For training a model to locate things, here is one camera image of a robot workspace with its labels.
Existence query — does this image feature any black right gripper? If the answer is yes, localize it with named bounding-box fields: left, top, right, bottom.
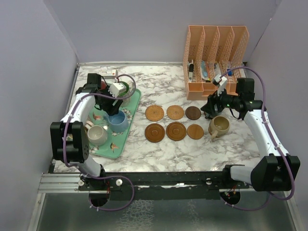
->
left=201, top=85, right=241, bottom=116

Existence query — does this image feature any dark walnut coaster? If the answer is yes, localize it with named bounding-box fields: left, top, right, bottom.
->
left=185, top=106, right=201, bottom=120

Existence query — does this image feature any tan mug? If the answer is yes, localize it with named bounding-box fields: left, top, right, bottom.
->
left=208, top=115, right=230, bottom=140

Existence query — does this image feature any blue mug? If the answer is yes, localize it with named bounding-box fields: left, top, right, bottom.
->
left=108, top=110, right=129, bottom=133

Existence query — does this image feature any woven rattan coaster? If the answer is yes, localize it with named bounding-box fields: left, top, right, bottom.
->
left=167, top=105, right=184, bottom=120
left=145, top=105, right=164, bottom=122

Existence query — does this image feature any brown ringed wooden coaster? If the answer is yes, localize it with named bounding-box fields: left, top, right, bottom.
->
left=144, top=123, right=165, bottom=143

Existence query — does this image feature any grey mug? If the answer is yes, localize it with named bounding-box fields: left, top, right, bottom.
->
left=204, top=112, right=213, bottom=119

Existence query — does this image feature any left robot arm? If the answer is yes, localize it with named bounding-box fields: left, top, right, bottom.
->
left=50, top=73, right=123, bottom=190

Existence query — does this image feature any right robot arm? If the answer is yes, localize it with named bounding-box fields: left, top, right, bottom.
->
left=201, top=76, right=300, bottom=192

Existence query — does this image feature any red floral mug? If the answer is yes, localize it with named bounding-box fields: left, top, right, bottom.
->
left=101, top=81, right=106, bottom=90

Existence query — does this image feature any green floral mug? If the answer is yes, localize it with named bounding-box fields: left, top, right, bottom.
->
left=119, top=81, right=134, bottom=107

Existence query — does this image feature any small white red box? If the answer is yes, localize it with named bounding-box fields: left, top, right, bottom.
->
left=98, top=69, right=118, bottom=78

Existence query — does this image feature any pink mug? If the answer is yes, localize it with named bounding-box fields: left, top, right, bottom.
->
left=84, top=120, right=94, bottom=129

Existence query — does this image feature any white cream mug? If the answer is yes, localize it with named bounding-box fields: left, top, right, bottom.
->
left=87, top=125, right=108, bottom=146

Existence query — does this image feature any white printed packet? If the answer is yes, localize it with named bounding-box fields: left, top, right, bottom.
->
left=214, top=63, right=221, bottom=76

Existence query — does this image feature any white blue packet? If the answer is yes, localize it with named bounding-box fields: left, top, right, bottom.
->
left=200, top=60, right=210, bottom=82

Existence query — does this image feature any black grey marker pen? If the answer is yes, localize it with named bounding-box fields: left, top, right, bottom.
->
left=188, top=63, right=194, bottom=82

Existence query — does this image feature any green serving tray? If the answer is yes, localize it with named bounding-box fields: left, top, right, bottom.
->
left=88, top=89, right=141, bottom=159

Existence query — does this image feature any peach plastic file organizer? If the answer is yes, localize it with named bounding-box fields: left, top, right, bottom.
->
left=182, top=26, right=249, bottom=101

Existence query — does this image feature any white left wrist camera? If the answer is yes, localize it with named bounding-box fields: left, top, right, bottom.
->
left=108, top=82, right=127, bottom=98

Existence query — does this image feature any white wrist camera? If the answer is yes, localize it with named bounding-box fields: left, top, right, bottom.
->
left=212, top=74, right=228, bottom=96
left=108, top=82, right=127, bottom=98

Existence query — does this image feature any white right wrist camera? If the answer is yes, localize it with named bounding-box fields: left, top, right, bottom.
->
left=212, top=74, right=228, bottom=96

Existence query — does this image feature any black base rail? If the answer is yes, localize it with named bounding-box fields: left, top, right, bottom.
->
left=78, top=171, right=249, bottom=201

